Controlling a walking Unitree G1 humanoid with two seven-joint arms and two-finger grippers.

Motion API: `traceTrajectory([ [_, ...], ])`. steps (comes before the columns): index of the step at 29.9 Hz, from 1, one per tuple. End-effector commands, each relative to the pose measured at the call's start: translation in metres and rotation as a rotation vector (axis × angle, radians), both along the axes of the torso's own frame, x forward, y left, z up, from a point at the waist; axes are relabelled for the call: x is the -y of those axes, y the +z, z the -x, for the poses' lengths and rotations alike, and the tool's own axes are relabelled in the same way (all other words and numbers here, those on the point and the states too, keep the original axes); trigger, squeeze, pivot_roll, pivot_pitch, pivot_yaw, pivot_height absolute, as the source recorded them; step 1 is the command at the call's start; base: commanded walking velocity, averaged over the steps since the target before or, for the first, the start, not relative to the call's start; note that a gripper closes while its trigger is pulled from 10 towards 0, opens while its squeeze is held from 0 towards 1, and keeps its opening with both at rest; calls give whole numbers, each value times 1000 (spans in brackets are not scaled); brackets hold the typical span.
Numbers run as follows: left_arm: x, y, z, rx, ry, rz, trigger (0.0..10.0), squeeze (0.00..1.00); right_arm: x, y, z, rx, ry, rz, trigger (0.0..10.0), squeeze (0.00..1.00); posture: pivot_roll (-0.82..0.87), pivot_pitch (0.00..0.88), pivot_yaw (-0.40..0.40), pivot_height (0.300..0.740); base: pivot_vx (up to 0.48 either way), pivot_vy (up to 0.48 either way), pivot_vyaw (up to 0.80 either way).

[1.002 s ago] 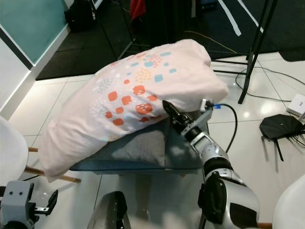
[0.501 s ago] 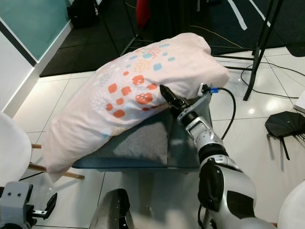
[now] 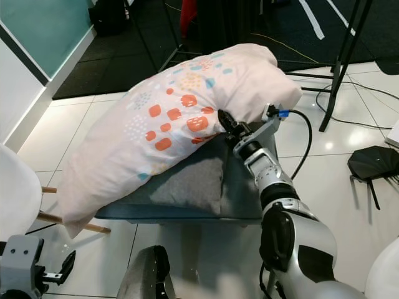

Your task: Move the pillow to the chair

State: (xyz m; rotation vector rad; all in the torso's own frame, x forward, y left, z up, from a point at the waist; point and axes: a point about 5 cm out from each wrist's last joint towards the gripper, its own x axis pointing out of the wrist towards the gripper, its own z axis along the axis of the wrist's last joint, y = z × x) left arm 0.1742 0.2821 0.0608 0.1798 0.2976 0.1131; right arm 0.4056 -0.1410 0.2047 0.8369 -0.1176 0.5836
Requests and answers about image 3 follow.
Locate pale pink patterned pillow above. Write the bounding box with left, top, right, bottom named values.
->
left=58, top=44, right=304, bottom=239

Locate white chair with wooden legs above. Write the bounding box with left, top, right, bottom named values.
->
left=0, top=145, right=112, bottom=242

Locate round white chair seat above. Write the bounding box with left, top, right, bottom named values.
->
left=364, top=235, right=399, bottom=299

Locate grey blue cushioned stool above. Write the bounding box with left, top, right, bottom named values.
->
left=96, top=133, right=279, bottom=222

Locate black robot left leg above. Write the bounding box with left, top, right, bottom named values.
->
left=117, top=245, right=179, bottom=299

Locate red garment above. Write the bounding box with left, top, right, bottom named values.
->
left=180, top=0, right=200, bottom=39

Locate black tripod stand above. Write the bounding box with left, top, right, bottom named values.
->
left=286, top=0, right=376, bottom=133

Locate black flat floor device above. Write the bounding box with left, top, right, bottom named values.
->
left=347, top=145, right=399, bottom=211

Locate white box edge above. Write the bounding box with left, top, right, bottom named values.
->
left=385, top=118, right=399, bottom=150

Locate black bag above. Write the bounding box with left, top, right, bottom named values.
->
left=89, top=0, right=129, bottom=37

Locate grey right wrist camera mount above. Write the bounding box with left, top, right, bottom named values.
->
left=234, top=103, right=282, bottom=150

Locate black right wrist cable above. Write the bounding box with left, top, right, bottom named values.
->
left=279, top=108, right=314, bottom=181

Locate black floor cable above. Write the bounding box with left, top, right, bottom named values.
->
left=315, top=74, right=399, bottom=131

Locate yellow floor cable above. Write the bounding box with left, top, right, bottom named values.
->
left=249, top=32, right=320, bottom=64

